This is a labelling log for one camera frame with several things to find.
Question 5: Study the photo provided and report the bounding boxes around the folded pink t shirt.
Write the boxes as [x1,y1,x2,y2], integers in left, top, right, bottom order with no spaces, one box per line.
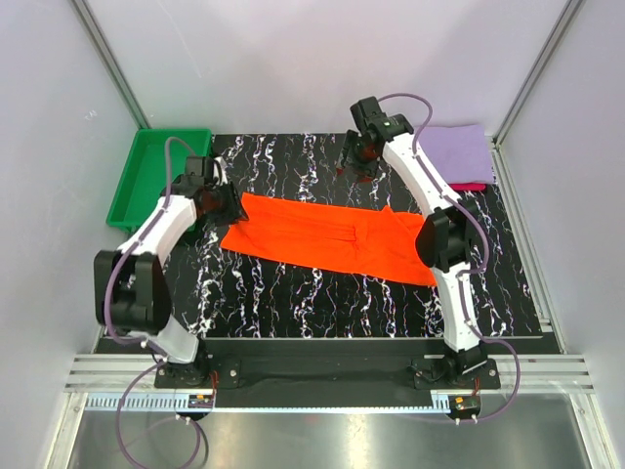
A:
[449,183,488,192]

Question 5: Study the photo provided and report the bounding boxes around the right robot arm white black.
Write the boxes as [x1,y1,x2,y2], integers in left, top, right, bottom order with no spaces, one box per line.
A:
[337,97,488,388]

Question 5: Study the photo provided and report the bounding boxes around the aluminium frame rail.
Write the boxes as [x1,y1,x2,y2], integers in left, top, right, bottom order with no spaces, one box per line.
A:
[64,354,594,413]

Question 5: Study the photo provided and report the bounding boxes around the green plastic bin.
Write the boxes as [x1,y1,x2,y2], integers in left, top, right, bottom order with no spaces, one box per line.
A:
[106,128,212,234]

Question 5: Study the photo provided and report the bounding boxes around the left small circuit board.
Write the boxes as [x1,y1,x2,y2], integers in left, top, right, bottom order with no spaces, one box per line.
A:
[187,393,215,409]

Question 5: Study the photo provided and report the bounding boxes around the right small circuit board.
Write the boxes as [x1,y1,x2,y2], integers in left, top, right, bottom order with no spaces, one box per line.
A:
[450,395,481,413]

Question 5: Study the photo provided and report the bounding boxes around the orange t shirt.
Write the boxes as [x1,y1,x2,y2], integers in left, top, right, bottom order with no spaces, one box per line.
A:
[221,193,437,287]

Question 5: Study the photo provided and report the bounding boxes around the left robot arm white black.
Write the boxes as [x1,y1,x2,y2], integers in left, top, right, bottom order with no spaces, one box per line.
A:
[94,156,248,387]

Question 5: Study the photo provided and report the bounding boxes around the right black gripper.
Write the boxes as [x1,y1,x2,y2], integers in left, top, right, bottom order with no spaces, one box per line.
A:
[334,130,379,185]

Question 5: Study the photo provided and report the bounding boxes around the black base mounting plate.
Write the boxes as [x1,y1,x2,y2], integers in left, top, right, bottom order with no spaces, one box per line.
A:
[153,336,499,409]

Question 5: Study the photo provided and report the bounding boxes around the folded purple t shirt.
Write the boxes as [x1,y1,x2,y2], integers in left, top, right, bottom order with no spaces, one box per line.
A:
[419,124,494,185]

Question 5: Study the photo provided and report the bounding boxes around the small circuit board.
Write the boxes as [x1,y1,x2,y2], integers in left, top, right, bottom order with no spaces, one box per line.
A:
[187,393,215,409]
[450,395,481,413]

